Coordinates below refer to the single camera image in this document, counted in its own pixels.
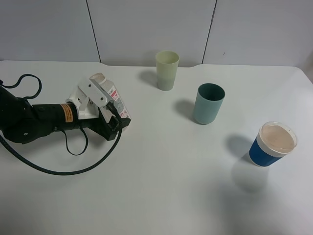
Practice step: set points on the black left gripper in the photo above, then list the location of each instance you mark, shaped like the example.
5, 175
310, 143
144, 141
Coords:
80, 122

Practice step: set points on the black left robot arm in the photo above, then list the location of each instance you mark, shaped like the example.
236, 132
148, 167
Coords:
23, 123

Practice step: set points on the pale yellow plastic cup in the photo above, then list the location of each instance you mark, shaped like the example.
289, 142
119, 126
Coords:
166, 68

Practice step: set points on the teal plastic cup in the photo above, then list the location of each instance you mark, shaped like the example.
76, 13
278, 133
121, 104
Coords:
208, 102

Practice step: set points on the blue sleeved glass cup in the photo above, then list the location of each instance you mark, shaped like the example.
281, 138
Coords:
273, 141

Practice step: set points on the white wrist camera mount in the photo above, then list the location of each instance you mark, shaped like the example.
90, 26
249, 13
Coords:
89, 99

